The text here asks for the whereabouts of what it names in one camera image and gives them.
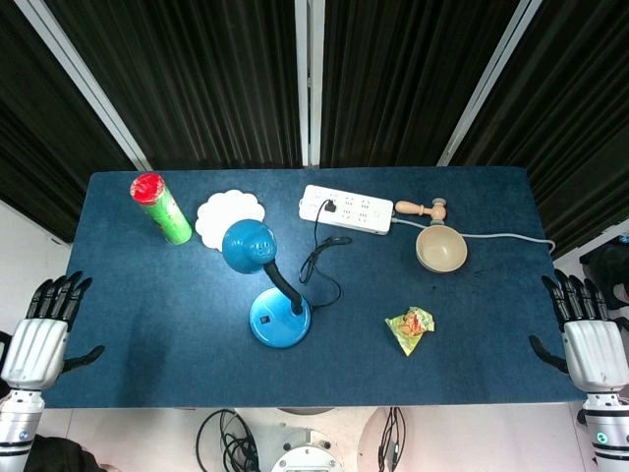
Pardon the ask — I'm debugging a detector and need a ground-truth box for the blue gooseneck desk lamp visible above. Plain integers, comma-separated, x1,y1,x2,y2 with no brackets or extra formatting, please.
221,219,313,349

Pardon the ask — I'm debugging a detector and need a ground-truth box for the grey power strip cable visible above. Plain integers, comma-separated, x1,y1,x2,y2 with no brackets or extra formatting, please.
390,218,556,257

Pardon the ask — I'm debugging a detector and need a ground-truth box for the coiled black cable bundle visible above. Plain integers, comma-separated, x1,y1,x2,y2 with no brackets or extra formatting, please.
196,408,259,472

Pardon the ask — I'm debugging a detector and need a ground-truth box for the white power strip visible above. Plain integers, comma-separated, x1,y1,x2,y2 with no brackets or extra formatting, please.
298,184,395,236

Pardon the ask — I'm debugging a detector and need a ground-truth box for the beige bowl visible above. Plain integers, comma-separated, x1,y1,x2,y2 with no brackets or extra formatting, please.
415,226,469,274

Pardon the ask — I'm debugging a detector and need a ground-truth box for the black pleated curtain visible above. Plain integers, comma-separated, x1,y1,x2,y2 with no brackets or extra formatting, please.
0,0,139,245
46,0,304,171
318,0,522,168
449,0,629,260

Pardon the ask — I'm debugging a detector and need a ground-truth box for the black power cable with plug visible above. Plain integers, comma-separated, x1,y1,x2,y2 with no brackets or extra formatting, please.
298,199,353,311

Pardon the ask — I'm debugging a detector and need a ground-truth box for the small wooden mallet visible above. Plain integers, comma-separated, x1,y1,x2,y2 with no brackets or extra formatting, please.
395,198,449,228

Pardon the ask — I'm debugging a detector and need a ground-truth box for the green chip can red lid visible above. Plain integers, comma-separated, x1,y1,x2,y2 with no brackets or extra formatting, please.
129,171,194,246

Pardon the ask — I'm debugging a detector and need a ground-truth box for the silver aluminium frame post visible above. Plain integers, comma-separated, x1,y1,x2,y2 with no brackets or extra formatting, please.
13,0,152,172
436,0,542,167
294,0,325,168

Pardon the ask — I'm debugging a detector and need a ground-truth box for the white grey robot base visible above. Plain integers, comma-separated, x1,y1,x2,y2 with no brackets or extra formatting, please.
235,406,379,472

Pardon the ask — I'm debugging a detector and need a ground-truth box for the hanging black cable bundle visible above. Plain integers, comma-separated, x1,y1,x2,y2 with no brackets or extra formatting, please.
377,406,408,472

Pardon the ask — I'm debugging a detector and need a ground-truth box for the blue felt table mat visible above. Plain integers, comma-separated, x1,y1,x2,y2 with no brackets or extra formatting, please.
31,166,591,409

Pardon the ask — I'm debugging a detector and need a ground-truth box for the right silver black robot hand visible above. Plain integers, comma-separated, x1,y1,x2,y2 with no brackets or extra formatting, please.
528,268,629,394

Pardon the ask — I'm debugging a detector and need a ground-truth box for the white flower-shaped paint palette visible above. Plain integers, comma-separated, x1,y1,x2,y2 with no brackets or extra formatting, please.
195,191,266,252

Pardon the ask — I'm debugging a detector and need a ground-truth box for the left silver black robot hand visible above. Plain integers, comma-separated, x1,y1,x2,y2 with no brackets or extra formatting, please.
0,270,106,392

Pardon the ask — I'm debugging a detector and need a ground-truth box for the crumpled yellow snack wrapper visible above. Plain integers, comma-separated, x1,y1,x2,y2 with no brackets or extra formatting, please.
384,306,437,358

